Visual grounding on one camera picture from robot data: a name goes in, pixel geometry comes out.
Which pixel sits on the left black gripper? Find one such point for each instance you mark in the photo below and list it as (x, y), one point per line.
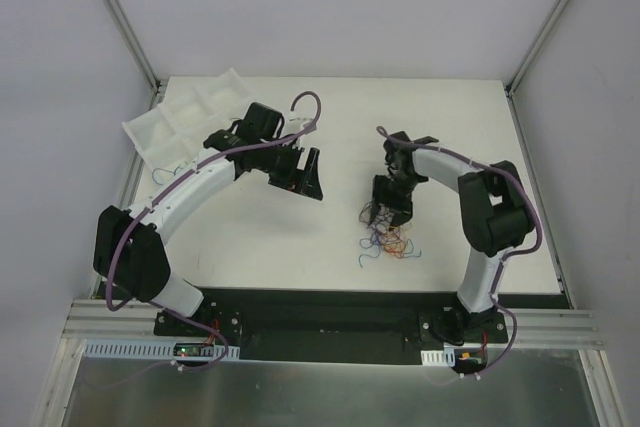
(298, 173)

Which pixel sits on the aluminium front rail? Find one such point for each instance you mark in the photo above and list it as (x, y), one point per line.
(567, 329)

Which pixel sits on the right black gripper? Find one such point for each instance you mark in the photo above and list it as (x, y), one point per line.
(391, 202)

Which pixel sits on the left white cable duct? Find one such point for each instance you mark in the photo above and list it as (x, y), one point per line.
(158, 350)

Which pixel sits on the white foam compartment tray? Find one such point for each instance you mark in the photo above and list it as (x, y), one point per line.
(169, 135)

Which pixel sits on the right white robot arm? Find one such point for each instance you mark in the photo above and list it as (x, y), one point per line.
(498, 219)

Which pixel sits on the right white cable duct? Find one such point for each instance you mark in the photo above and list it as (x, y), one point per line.
(438, 358)

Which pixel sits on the white cable duct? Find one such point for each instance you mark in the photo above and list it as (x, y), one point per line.
(438, 358)
(158, 350)

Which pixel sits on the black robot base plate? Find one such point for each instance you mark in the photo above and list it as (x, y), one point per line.
(378, 328)

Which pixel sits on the aluminium frame post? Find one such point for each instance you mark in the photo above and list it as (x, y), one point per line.
(544, 32)
(133, 44)

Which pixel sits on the left aluminium frame post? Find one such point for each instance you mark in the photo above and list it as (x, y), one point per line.
(133, 44)

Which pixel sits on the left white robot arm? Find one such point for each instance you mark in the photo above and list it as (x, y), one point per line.
(130, 243)

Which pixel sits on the right aluminium frame post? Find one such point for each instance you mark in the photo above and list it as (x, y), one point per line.
(544, 32)

